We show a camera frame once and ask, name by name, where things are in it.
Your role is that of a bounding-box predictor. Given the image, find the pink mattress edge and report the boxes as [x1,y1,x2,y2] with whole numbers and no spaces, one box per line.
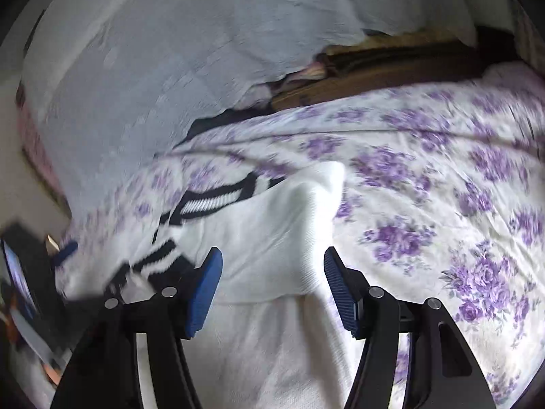
[16,83,64,197]

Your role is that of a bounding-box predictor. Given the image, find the brown folded blanket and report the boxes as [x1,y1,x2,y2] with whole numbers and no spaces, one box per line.
[272,26,524,111]

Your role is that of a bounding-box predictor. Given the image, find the purple floral bed sheet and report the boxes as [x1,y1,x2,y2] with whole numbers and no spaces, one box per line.
[60,62,545,409]

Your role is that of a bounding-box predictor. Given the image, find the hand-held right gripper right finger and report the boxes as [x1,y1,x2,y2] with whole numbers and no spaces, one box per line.
[324,246,497,409]

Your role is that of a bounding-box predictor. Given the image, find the pink folded cloth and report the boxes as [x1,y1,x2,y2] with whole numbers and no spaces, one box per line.
[283,62,329,85]

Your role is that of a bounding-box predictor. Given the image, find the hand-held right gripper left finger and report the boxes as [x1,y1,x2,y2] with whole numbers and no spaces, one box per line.
[50,246,224,409]

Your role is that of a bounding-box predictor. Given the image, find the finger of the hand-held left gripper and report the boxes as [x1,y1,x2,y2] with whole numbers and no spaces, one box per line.
[52,241,80,267]
[64,262,134,304]

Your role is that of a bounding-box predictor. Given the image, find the pale lace cloth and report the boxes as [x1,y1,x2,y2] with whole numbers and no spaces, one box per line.
[19,0,478,222]

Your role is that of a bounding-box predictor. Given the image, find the white knit sweater black trim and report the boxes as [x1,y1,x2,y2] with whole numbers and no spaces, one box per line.
[57,161,409,409]

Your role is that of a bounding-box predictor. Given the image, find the black cloth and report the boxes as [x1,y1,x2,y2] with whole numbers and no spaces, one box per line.
[186,106,274,142]

